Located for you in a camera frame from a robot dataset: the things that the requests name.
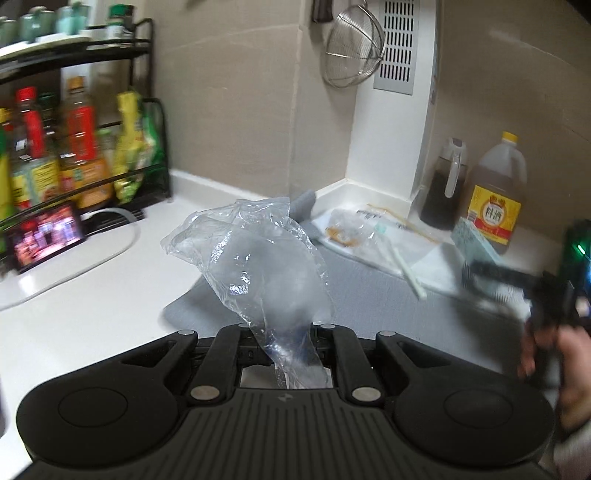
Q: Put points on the large cooking wine jug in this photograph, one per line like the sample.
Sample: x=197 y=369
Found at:
x=496 y=184

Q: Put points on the white round tray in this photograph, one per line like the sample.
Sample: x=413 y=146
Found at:
x=46 y=46

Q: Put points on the smartphone with lit screen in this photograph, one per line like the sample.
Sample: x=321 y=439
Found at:
x=46 y=235

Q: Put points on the dark sauce bottle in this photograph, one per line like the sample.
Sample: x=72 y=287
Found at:
x=48 y=120

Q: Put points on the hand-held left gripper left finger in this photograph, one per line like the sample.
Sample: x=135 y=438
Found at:
x=249 y=356

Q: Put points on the yellow seasoning bag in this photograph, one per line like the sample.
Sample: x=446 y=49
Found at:
x=129 y=147

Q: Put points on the metal mesh strainer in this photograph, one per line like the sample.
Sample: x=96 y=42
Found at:
x=353 y=50

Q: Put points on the white toothbrush teal bristles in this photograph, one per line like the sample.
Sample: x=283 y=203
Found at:
x=407 y=273

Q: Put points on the orange label oil bottle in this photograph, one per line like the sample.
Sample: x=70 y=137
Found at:
x=83 y=152

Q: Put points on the narrow grey vent grille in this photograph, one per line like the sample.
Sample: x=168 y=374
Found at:
x=395 y=46

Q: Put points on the clear zip bag yellow seal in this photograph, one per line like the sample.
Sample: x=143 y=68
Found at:
x=420 y=256

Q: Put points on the teal patterned carton box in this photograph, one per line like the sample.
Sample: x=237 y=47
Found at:
x=475 y=242

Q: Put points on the green lid spice jar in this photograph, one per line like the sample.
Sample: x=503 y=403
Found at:
x=117 y=23

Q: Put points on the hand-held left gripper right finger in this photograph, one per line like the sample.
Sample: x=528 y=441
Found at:
x=344 y=360

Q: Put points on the large clear plastic bag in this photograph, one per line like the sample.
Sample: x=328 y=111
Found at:
x=258 y=258

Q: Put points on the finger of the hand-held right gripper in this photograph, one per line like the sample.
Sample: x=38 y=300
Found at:
x=503 y=274

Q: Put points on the grey cloth mat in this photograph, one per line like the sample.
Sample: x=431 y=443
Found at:
x=392 y=314

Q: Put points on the green label yellow cap bottle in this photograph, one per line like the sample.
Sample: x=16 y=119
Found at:
x=5 y=175

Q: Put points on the person's right hand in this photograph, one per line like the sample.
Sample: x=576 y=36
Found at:
x=577 y=364

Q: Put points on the soy sauce dispenser jug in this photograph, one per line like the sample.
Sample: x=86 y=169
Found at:
x=438 y=198

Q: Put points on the red cap sauce bottle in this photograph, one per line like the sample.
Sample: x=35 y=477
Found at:
x=34 y=157

